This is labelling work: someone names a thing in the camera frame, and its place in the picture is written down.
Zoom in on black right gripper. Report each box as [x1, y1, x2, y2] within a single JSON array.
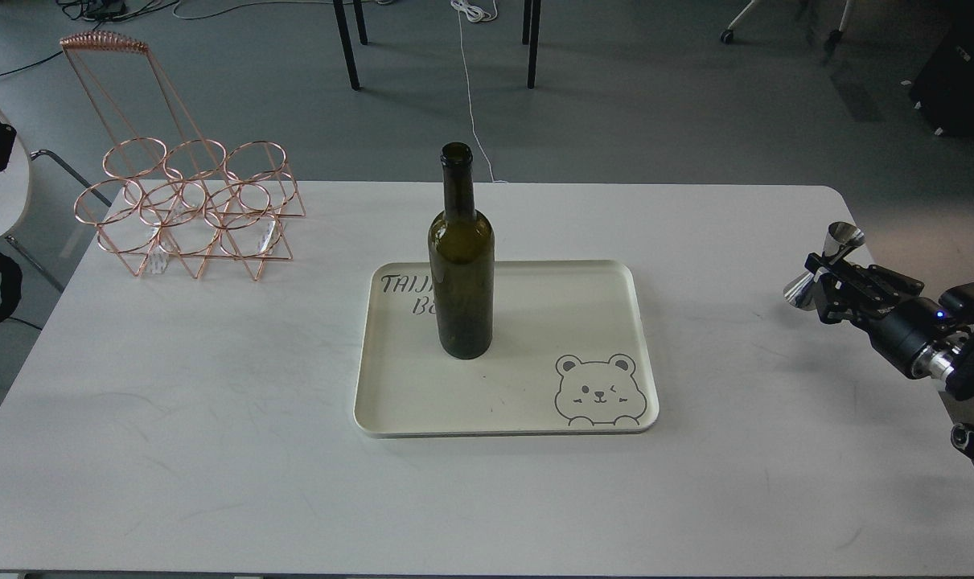
[[805, 253, 958, 379]]

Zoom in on steel double jigger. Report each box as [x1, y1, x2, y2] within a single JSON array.
[[783, 221, 865, 311]]

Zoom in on dark green wine bottle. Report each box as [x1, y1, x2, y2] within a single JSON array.
[[427, 142, 495, 359]]

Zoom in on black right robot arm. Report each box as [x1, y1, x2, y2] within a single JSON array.
[[805, 253, 974, 400]]

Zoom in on black equipment case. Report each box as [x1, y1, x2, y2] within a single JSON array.
[[909, 16, 974, 136]]

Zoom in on office chair base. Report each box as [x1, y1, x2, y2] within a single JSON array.
[[719, 1, 858, 54]]

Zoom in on cream tray with bear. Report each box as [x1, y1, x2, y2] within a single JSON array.
[[353, 260, 660, 437]]

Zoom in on black table legs right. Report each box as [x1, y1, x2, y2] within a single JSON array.
[[522, 0, 542, 89]]

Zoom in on black table legs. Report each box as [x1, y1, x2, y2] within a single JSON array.
[[522, 0, 542, 89], [331, 0, 368, 91]]

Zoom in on black table legs left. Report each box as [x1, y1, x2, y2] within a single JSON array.
[[331, 0, 368, 91]]

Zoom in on white cable on floor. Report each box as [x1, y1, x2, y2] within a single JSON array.
[[450, 0, 510, 184]]

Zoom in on copper wire bottle rack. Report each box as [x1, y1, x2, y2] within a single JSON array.
[[60, 31, 307, 280]]

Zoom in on black cables on floor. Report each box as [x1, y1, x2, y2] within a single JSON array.
[[0, 0, 182, 81]]

